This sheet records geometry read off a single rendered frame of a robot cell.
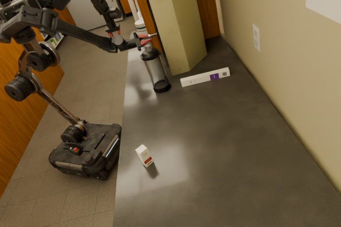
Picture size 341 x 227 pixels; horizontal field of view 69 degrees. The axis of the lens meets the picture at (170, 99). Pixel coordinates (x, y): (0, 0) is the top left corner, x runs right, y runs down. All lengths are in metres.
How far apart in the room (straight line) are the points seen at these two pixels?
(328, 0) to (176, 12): 0.81
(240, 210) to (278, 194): 0.12
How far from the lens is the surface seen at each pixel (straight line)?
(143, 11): 1.72
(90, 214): 2.28
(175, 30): 1.37
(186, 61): 1.46
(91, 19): 6.57
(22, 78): 2.42
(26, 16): 1.31
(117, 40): 1.41
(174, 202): 0.90
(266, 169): 0.92
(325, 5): 0.73
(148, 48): 1.28
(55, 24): 1.33
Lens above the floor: 1.69
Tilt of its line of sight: 35 degrees down
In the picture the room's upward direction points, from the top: 19 degrees counter-clockwise
